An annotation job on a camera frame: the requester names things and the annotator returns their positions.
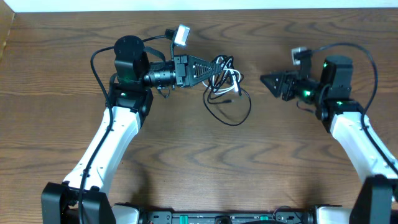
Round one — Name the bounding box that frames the black USB cable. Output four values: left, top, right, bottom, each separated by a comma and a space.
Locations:
201, 55, 252, 127

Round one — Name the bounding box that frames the white USB cable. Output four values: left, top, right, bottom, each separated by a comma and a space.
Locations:
201, 68, 243, 97

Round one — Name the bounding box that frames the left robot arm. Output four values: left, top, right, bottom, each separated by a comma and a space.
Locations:
41, 35, 222, 223

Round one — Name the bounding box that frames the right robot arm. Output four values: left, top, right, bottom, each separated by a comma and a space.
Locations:
260, 55, 397, 223

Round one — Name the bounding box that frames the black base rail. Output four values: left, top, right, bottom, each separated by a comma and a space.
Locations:
111, 202, 352, 224

